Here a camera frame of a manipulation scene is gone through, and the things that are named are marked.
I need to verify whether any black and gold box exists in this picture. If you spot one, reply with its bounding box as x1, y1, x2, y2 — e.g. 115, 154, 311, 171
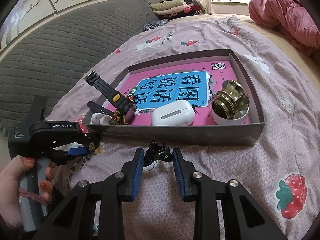
88, 142, 103, 155

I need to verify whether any black hair claw clip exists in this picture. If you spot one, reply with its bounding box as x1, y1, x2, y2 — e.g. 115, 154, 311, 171
144, 139, 173, 167

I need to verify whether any white pill bottle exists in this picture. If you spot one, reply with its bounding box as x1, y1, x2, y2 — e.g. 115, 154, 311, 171
91, 113, 112, 125

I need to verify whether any black and yellow wristwatch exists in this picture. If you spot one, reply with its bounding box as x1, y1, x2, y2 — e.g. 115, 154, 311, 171
84, 70, 136, 125

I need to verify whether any white earbuds case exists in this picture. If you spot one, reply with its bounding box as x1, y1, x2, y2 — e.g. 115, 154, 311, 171
151, 100, 195, 126

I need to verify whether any white plastic lid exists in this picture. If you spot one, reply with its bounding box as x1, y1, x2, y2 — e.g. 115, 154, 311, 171
212, 109, 249, 126

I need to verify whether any person's left hand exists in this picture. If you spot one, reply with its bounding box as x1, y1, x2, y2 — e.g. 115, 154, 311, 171
1, 155, 36, 231

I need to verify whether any dark cardboard box tray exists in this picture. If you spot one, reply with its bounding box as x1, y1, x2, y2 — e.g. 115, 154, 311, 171
84, 49, 265, 145

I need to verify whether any grey quilted headboard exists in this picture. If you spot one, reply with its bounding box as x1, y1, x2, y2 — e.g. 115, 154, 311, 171
1, 0, 157, 130

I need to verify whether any pink and blue book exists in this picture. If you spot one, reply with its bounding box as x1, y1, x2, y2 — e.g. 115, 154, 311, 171
117, 60, 238, 126

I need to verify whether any pink strawberry print blanket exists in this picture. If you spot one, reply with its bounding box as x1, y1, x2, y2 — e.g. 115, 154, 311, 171
54, 16, 319, 239

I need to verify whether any dark patterned cloth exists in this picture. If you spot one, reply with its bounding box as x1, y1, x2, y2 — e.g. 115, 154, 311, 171
143, 19, 169, 31

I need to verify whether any stack of folded clothes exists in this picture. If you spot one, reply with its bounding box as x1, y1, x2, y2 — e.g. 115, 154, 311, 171
149, 0, 203, 20

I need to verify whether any red rumpled quilt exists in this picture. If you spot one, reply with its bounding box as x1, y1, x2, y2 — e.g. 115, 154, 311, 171
248, 0, 319, 57

